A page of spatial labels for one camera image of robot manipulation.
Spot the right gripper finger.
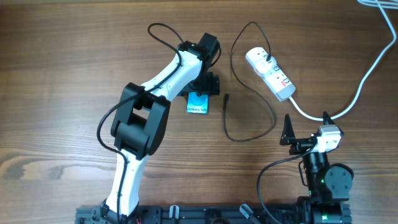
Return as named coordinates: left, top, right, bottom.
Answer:
left=279, top=114, right=295, bottom=146
left=322, top=111, right=344, bottom=136

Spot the black charging cable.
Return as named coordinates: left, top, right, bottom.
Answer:
left=223, top=21, right=277, bottom=142

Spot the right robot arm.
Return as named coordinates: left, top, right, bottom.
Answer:
left=280, top=112, right=354, bottom=224

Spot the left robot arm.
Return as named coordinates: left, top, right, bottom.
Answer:
left=100, top=33, right=221, bottom=223

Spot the white charger adapter plug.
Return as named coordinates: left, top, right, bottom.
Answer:
left=254, top=57, right=276, bottom=76

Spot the white power strip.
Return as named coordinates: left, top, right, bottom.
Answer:
left=246, top=47, right=296, bottom=101

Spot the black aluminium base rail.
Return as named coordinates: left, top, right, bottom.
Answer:
left=75, top=203, right=352, bottom=224

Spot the white power strip cord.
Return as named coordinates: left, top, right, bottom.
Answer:
left=289, top=6, right=397, bottom=122

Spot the white cables top corner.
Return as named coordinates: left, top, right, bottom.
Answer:
left=356, top=0, right=398, bottom=10

